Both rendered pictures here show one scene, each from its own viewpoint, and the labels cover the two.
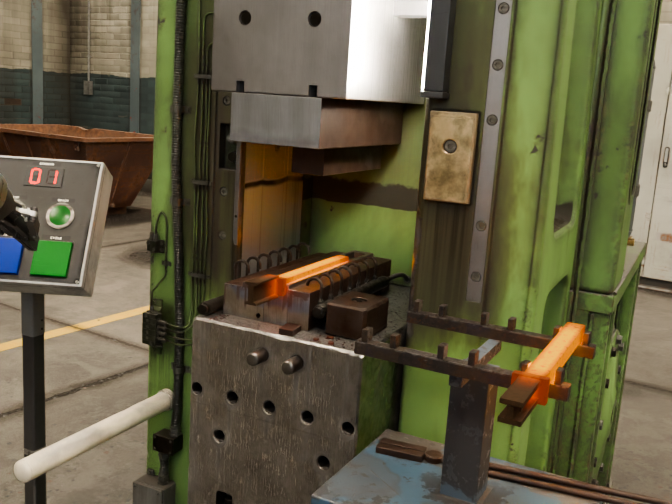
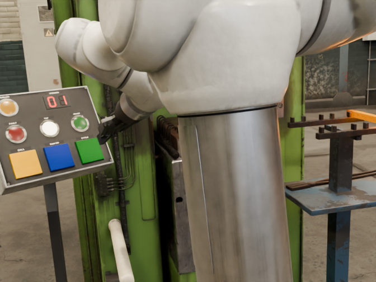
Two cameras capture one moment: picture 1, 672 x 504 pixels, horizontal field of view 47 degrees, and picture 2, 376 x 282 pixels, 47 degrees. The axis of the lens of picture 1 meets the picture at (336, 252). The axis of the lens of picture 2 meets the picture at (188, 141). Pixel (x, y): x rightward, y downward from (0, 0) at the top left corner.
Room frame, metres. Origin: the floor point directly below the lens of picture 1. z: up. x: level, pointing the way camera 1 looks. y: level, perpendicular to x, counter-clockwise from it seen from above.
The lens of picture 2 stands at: (0.32, 1.16, 1.32)
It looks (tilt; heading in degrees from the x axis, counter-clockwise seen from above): 13 degrees down; 321
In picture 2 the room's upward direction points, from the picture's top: 3 degrees counter-clockwise
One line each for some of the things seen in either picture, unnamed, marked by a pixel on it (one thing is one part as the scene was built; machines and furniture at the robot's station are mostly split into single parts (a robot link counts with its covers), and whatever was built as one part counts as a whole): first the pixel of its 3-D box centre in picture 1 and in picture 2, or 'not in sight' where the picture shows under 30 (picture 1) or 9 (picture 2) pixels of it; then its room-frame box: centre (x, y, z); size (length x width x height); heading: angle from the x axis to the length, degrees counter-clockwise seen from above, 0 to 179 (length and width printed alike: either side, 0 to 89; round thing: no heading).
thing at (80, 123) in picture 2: (60, 215); (80, 123); (1.57, 0.58, 1.09); 0.05 x 0.03 x 0.04; 65
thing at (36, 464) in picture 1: (100, 432); (120, 250); (1.56, 0.49, 0.62); 0.44 x 0.05 x 0.05; 155
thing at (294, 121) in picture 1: (323, 120); not in sight; (1.68, 0.04, 1.32); 0.42 x 0.20 x 0.10; 155
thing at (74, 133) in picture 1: (70, 170); not in sight; (8.19, 2.90, 0.42); 1.89 x 1.20 x 0.85; 58
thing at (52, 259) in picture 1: (52, 259); (89, 151); (1.53, 0.58, 1.01); 0.07 x 0.05 x 0.07; 90
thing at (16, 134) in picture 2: not in sight; (16, 134); (1.58, 0.78, 1.09); 0.05 x 0.03 x 0.04; 65
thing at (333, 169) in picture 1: (339, 156); not in sight; (1.70, 0.01, 1.24); 0.30 x 0.07 x 0.06; 155
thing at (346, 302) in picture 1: (358, 315); not in sight; (1.47, -0.05, 0.95); 0.12 x 0.08 x 0.06; 155
